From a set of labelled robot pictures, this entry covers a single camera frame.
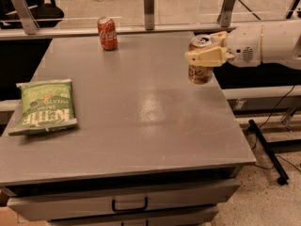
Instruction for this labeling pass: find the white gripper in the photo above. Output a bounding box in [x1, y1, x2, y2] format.
[185, 24, 261, 68]

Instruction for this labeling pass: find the orange LaCroix can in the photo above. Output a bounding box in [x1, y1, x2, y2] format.
[188, 34, 213, 85]

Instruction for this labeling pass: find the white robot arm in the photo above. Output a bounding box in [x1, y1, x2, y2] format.
[185, 20, 301, 70]

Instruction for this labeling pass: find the red Coke can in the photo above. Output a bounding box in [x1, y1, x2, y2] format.
[97, 17, 118, 51]

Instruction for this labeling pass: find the black floor stand leg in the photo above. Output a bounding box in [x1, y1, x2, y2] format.
[248, 120, 289, 186]

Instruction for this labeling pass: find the grey top drawer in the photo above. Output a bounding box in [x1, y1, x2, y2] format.
[8, 178, 240, 221]

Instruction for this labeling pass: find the grey drawer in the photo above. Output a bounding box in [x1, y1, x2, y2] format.
[48, 206, 218, 226]
[8, 178, 240, 221]

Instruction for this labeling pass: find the grey lower drawer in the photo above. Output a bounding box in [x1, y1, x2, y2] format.
[48, 206, 218, 226]

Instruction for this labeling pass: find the green Kettle chips bag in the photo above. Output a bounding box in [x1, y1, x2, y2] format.
[8, 79, 78, 136]

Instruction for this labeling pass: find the black office chair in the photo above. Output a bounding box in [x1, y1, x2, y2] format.
[0, 0, 64, 28]

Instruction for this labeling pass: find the right metal railing post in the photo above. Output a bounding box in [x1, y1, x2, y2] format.
[217, 0, 236, 27]

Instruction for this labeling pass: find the metal railing post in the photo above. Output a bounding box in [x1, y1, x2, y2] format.
[10, 0, 40, 35]
[217, 0, 236, 27]
[143, 0, 154, 30]

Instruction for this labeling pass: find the middle metal railing post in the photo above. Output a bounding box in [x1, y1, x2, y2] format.
[143, 0, 154, 30]

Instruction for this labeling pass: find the black cable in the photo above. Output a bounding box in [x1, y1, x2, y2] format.
[250, 69, 301, 174]

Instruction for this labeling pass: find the black drawer handle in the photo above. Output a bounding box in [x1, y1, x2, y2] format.
[111, 197, 149, 214]

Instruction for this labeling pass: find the left metal railing post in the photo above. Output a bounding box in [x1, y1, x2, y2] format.
[10, 0, 40, 35]

